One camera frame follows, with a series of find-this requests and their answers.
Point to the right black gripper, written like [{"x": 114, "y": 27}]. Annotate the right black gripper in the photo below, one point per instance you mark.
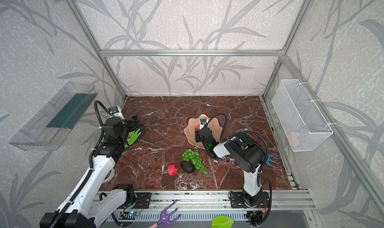
[{"x": 201, "y": 132}]

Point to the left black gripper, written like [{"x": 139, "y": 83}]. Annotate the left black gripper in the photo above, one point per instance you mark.
[{"x": 130, "y": 127}]

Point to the green fake grape bunch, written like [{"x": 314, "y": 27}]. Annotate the green fake grape bunch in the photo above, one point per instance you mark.
[{"x": 195, "y": 158}]

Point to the dark fake avocado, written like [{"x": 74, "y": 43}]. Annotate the dark fake avocado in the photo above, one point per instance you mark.
[{"x": 188, "y": 167}]

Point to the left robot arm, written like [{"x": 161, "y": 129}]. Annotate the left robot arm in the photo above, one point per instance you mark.
[{"x": 77, "y": 210}]

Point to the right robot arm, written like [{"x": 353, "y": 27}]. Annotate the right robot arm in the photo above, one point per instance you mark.
[{"x": 249, "y": 149}]

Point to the pink scalloped fruit bowl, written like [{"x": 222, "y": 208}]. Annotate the pink scalloped fruit bowl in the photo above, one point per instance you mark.
[{"x": 194, "y": 126}]

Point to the masking tape roll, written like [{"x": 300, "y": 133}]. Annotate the masking tape roll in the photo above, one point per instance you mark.
[{"x": 109, "y": 177}]

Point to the blue plastic hand rake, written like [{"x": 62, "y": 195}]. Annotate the blue plastic hand rake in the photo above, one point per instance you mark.
[{"x": 273, "y": 162}]

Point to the green plastic trowel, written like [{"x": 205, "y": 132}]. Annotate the green plastic trowel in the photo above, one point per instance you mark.
[{"x": 222, "y": 222}]

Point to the pink item in basket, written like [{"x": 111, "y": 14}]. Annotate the pink item in basket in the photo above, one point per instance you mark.
[{"x": 294, "y": 139}]

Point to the purple plastic hand rake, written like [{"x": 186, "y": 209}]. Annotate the purple plastic hand rake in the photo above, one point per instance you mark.
[{"x": 165, "y": 217}]

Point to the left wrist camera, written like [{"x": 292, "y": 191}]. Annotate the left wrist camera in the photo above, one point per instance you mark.
[{"x": 116, "y": 112}]

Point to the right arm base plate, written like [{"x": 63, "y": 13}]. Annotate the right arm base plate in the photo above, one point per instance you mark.
[{"x": 244, "y": 200}]

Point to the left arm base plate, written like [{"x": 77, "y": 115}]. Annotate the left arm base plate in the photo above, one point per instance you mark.
[{"x": 138, "y": 200}]

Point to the clear plastic wall shelf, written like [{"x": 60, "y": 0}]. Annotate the clear plastic wall shelf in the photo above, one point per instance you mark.
[{"x": 47, "y": 130}]

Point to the aluminium front rail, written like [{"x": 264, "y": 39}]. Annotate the aluminium front rail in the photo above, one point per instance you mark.
[{"x": 222, "y": 200}]

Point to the white wire mesh basket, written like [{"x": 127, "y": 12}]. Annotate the white wire mesh basket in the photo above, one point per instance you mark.
[{"x": 298, "y": 112}]

